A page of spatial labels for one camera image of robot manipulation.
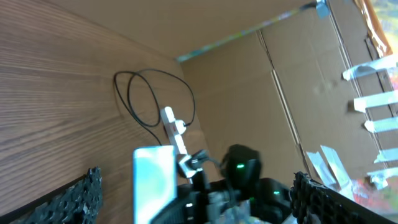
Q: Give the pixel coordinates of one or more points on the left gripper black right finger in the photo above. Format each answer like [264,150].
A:
[313,202]

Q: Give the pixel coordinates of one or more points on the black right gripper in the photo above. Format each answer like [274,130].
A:
[201,201]

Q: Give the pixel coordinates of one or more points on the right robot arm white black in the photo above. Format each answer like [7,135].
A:
[263,199]

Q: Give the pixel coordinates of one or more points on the white power strip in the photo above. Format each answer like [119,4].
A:
[167,116]

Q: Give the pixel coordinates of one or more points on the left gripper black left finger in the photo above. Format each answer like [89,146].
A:
[79,201]

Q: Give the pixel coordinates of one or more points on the white charger plug adapter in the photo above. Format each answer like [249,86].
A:
[178,127]

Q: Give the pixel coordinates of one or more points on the Galaxy smartphone with teal screen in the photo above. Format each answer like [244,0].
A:
[154,181]

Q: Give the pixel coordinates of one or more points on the brown cardboard box wall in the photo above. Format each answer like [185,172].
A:
[269,75]

